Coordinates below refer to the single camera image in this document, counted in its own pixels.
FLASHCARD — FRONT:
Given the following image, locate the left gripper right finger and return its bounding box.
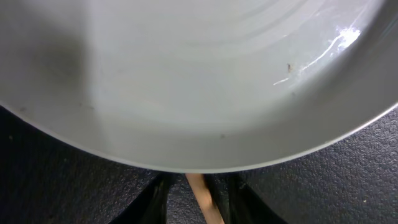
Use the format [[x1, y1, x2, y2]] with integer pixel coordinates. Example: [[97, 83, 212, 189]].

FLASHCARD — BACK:
[[228, 174, 287, 224]]

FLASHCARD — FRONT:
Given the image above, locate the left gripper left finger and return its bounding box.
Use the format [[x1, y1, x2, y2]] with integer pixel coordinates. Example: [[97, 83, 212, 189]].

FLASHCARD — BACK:
[[109, 173, 174, 224]]

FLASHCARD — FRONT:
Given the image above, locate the wooden chopstick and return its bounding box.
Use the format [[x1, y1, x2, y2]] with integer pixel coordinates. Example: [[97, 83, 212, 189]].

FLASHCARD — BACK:
[[185, 173, 224, 224]]

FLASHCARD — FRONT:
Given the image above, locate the white round plate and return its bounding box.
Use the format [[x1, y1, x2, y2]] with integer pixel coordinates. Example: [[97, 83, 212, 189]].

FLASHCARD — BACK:
[[1, 0, 397, 173]]

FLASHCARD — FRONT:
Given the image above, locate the round black serving tray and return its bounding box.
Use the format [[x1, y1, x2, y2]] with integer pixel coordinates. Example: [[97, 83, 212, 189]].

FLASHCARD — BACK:
[[1, 110, 397, 223]]

